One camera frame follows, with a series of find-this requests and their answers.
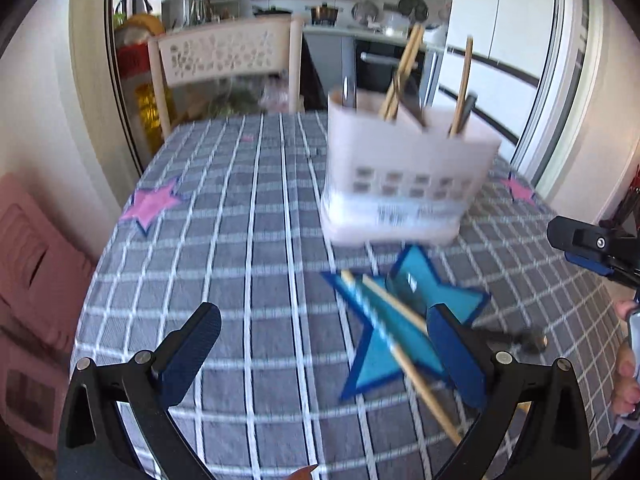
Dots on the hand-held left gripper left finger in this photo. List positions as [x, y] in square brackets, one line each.
[192, 355]

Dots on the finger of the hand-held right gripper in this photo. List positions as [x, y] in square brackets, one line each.
[575, 235]

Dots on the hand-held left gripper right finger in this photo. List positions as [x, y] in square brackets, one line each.
[457, 355]

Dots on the bamboo chopstick with patterned end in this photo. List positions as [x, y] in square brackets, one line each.
[430, 400]

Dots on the dark translucent plastic spoon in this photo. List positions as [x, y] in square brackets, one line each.
[410, 102]
[348, 92]
[515, 336]
[469, 110]

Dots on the plain bamboo chopstick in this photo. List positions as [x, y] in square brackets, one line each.
[395, 305]
[404, 60]
[465, 85]
[413, 52]

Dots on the cream plastic utensil holder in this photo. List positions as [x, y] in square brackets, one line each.
[400, 160]

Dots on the person's right hand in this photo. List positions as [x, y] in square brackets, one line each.
[627, 367]

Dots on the red fire extinguisher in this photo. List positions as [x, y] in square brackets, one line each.
[630, 200]

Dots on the grey checked star tablecloth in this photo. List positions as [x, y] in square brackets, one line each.
[250, 260]

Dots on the pink plastic stool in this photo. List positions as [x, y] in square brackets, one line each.
[40, 270]
[30, 400]

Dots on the white refrigerator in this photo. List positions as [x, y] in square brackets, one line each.
[500, 20]

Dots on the white rice cooker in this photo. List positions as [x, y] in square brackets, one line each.
[436, 34]

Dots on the golden oil bottle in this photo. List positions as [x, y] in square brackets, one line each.
[147, 110]

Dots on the bag of green vegetables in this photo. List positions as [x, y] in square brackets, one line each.
[235, 100]

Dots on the white plastic bag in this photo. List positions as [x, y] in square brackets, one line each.
[275, 97]

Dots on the red plastic bucket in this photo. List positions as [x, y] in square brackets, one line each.
[132, 60]

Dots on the cream plastic basket trolley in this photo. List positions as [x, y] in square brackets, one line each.
[225, 52]

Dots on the yellow round dish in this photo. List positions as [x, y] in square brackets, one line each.
[145, 24]

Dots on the steel pot with lid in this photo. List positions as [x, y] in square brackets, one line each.
[324, 12]

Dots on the black wok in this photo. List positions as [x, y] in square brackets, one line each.
[272, 11]

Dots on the black kitchen faucet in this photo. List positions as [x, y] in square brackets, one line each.
[148, 2]

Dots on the large round wall rack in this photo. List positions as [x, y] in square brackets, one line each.
[412, 7]

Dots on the small round wall rack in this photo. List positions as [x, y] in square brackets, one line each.
[363, 10]

